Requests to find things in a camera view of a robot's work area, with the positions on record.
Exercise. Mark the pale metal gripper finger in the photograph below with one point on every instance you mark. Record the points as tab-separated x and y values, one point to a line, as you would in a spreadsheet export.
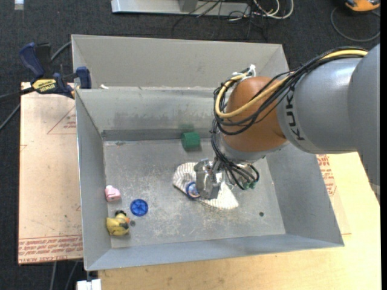
200	182
213	189

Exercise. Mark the blue and white round badge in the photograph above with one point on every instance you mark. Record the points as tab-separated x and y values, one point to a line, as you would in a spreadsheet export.
191	190

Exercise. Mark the white striped cloth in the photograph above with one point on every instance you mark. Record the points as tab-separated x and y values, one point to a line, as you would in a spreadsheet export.
182	174

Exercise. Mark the green cup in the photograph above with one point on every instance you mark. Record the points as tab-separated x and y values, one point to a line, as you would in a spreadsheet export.
190	140

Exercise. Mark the grey metal bin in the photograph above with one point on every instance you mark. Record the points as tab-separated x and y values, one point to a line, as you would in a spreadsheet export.
157	174

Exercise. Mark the blue round disc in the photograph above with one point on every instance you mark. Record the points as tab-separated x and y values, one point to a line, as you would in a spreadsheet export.
139	207

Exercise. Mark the pink toy block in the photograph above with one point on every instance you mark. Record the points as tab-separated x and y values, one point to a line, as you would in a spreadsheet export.
112	193

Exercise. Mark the yellow rubber duck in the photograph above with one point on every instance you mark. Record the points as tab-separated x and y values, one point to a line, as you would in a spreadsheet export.
117	224

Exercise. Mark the brown cardboard board red print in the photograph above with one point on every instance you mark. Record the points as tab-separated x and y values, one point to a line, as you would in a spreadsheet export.
48	168

